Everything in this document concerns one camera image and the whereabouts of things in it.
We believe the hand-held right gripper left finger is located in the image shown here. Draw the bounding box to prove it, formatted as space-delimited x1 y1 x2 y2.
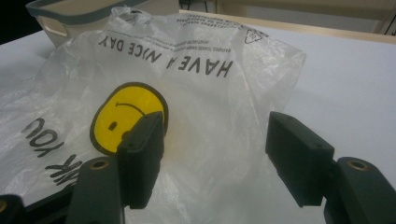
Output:
116 111 165 210

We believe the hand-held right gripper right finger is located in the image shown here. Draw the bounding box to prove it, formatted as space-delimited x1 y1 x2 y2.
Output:
264 111 335 208

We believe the clear plastic bag yellow smiley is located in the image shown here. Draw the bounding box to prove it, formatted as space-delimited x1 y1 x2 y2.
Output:
0 6 307 224

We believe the beige basket with grey rim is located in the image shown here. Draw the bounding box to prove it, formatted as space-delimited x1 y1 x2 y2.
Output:
25 0 150 49

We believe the wooden shelf unit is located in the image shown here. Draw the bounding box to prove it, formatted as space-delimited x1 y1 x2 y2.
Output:
178 0 396 35

